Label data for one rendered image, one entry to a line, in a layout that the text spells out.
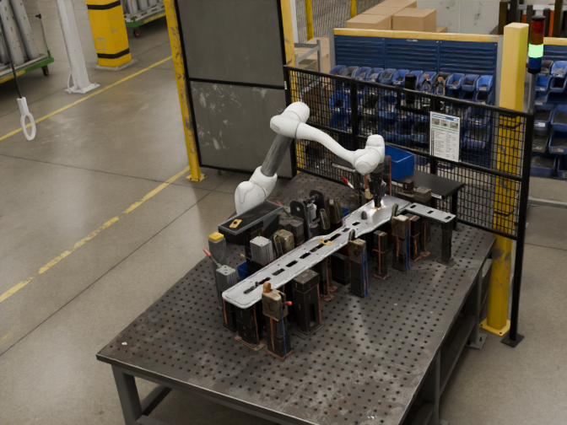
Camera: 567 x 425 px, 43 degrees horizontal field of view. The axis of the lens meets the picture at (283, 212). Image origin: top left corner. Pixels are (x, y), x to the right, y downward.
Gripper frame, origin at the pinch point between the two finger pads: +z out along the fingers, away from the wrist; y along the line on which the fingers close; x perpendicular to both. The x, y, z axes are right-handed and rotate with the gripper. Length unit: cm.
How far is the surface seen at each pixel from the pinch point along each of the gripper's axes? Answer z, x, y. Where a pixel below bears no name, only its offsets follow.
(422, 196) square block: 2.6, 23.4, 15.3
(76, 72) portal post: 73, 193, -685
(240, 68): -15, 115, -241
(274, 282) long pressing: 5, -93, 6
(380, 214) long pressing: 5.7, -3.6, 5.0
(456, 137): -26, 54, 19
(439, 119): -35, 54, 6
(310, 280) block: 3, -83, 21
